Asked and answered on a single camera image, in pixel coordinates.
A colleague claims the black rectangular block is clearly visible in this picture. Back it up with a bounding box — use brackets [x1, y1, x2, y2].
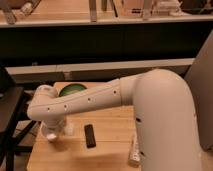
[84, 124, 96, 148]

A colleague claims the black side stand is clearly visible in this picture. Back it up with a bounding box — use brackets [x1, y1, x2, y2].
[0, 64, 36, 171]

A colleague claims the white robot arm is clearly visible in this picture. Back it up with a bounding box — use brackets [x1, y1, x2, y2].
[27, 69, 203, 171]

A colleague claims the wooden shelf with items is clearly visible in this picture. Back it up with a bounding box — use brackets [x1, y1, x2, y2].
[0, 0, 213, 27]

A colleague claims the green bowl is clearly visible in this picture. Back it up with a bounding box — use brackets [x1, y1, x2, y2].
[59, 83, 86, 97]

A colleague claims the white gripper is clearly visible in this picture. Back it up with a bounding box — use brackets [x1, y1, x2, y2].
[41, 116, 74, 142]

